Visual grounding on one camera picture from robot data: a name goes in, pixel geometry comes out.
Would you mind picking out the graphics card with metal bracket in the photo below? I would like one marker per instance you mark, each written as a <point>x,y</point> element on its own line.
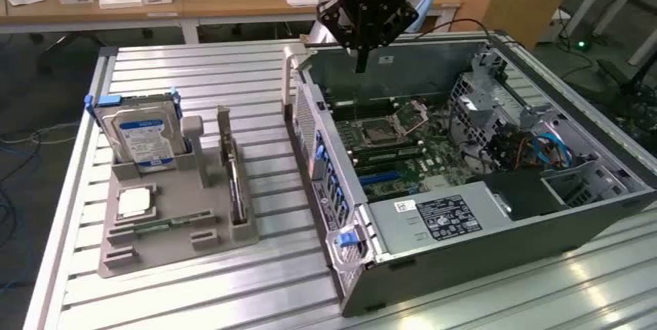
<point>234,184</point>

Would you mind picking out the open metal socket cover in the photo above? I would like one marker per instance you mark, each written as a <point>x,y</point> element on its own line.
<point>413,114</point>

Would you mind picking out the grey metal disk bay cage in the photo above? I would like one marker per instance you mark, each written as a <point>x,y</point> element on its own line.
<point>477,111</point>

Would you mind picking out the CPU socket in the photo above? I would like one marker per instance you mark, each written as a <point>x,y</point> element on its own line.
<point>378,132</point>

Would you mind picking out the installed black RAM stick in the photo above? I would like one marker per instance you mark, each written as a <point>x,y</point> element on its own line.
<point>393,157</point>
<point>385,150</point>

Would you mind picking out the device with green light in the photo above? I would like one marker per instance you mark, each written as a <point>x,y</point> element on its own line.
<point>581,44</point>

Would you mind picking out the green motherboard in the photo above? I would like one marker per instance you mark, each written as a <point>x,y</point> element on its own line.
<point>435,168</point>

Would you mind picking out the blue expansion slot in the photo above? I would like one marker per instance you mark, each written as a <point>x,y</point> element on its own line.
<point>379,179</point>

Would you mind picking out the hard disk in blue caddy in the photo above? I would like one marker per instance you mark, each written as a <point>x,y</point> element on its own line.
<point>143,141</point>

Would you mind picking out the grey power supply with label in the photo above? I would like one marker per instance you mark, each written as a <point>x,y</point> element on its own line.
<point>395,230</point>

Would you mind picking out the blue case latch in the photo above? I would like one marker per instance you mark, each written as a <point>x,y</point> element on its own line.
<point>345,239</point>

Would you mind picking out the white paper card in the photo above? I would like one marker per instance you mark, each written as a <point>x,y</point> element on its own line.
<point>26,0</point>

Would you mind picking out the silver CPU chip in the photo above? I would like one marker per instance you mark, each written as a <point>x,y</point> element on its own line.
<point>134,203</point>

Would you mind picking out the green RAM stick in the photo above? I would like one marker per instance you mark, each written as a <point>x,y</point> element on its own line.
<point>162,226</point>

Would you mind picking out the open dark grey PC case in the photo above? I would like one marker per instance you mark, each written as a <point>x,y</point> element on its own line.
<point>462,268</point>

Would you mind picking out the grey plastic parts rack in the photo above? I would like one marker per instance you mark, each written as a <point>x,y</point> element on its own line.
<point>170,247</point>

